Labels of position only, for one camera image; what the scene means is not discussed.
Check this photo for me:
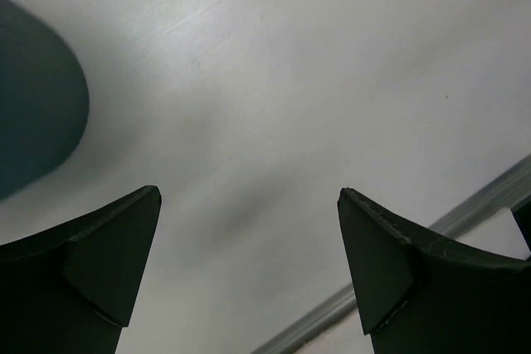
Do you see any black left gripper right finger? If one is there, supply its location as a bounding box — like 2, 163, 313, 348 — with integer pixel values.
338, 188, 530, 353

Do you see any aluminium table edge rail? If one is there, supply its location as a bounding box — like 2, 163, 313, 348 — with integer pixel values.
253, 156, 530, 354

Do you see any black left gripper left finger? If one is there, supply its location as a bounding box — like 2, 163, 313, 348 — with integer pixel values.
1, 186, 161, 353

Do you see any dark teal plastic bin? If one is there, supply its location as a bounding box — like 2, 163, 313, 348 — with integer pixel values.
1, 0, 90, 198

